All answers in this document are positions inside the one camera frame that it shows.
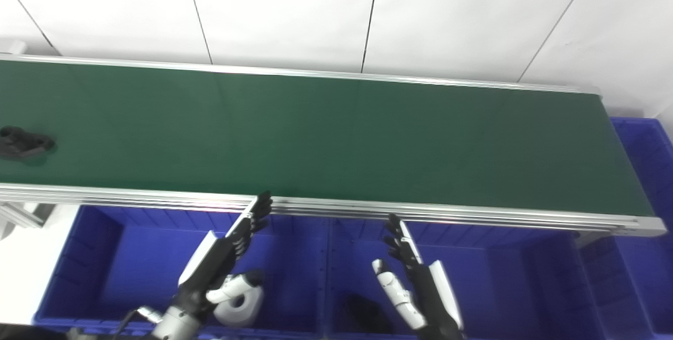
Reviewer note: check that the green conveyor belt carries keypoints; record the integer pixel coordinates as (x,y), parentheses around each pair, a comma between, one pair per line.
(420,214)
(315,140)

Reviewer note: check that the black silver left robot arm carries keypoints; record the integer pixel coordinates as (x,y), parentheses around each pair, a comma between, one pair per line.
(171,327)

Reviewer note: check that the blue plastic bin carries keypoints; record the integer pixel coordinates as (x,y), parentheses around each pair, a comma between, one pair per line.
(646,235)
(489,287)
(131,266)

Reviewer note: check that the aluminium conveyor support bracket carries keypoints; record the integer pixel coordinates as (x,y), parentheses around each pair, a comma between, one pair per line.
(21,216)

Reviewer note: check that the black flanged part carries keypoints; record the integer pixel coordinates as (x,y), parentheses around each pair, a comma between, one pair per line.
(23,143)

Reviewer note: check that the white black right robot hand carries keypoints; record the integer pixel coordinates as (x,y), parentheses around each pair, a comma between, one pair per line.
(428,292)

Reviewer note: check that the white conveyor end piece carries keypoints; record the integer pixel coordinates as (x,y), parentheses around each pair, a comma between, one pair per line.
(13,48)

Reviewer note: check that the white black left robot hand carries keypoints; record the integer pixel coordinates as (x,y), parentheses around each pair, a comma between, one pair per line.
(213,266)

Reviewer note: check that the white cylindrical part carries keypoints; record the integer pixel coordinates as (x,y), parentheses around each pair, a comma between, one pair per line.
(241,312)

